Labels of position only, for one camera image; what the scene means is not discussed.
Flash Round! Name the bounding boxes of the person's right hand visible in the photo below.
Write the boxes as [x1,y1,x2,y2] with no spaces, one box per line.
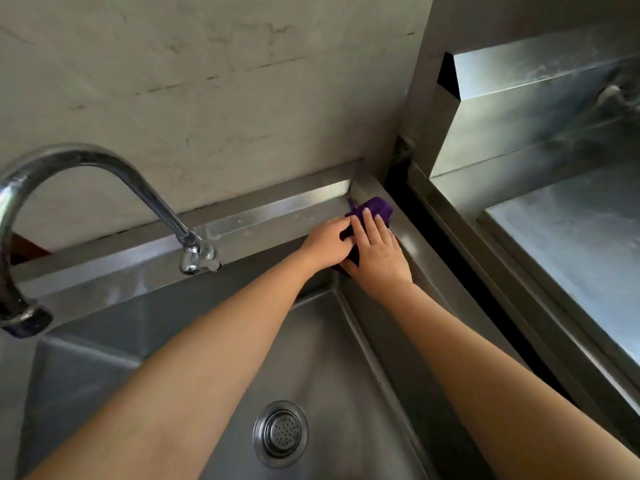
[340,208,414,301]

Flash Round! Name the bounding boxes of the person's right forearm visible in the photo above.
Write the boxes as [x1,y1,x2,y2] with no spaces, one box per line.
[381,282,640,480]

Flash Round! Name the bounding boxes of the purple cleaning cloth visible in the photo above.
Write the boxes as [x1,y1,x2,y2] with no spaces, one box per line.
[339,196,395,276]

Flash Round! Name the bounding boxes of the chrome gooseneck faucet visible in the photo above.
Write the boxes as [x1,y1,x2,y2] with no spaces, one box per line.
[0,143,221,340]

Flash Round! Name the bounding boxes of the round metal drain strainer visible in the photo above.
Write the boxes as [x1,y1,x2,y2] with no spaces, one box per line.
[252,400,309,470]

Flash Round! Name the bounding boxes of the person's left forearm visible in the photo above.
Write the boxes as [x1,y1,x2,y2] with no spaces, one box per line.
[24,247,321,480]

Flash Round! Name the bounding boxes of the white tap knob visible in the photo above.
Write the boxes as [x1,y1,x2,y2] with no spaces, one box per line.
[596,85,624,108]

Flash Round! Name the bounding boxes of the person's left hand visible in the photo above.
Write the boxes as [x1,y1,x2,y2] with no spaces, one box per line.
[299,215,355,271]

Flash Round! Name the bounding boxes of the stainless steel counter unit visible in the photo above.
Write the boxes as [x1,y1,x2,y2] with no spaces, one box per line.
[406,22,640,448]

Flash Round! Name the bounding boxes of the stainless steel sink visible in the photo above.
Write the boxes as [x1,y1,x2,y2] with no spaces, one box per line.
[0,162,533,480]

